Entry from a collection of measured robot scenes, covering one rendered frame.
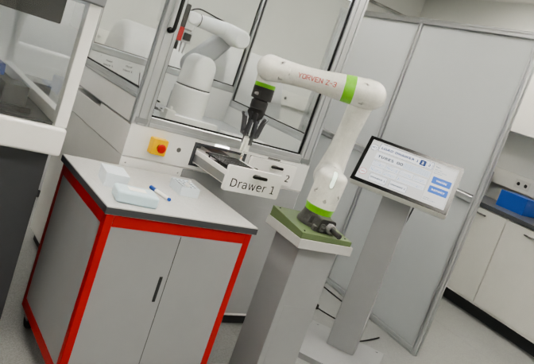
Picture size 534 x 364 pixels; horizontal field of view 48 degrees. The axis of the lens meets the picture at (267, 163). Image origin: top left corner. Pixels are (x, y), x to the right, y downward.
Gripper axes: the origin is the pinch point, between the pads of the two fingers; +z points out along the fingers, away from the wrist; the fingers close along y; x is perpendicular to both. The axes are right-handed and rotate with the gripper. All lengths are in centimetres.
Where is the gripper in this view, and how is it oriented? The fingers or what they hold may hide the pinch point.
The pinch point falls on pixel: (245, 144)
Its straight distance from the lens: 262.6
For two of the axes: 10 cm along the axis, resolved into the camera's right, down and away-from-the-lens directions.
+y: 8.2, 3.4, -4.5
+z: -3.1, 9.4, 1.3
